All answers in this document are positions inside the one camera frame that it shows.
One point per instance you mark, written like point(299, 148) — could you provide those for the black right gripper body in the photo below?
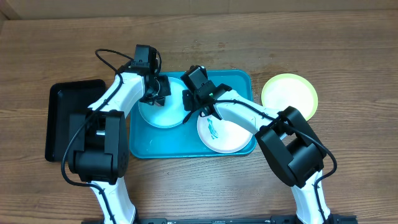
point(194, 101)

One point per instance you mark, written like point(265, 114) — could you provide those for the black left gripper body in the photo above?
point(161, 88)

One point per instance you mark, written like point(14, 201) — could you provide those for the light blue plate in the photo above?
point(172, 113)

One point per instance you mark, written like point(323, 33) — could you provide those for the white plate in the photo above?
point(222, 136)

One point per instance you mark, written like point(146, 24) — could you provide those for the yellow-green plate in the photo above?
point(288, 89)

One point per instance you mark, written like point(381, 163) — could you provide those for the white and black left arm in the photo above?
point(97, 155)

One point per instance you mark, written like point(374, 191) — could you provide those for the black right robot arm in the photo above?
point(291, 148)

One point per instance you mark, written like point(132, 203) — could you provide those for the black plastic tray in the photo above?
point(64, 99)

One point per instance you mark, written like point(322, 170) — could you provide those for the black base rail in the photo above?
point(276, 219)

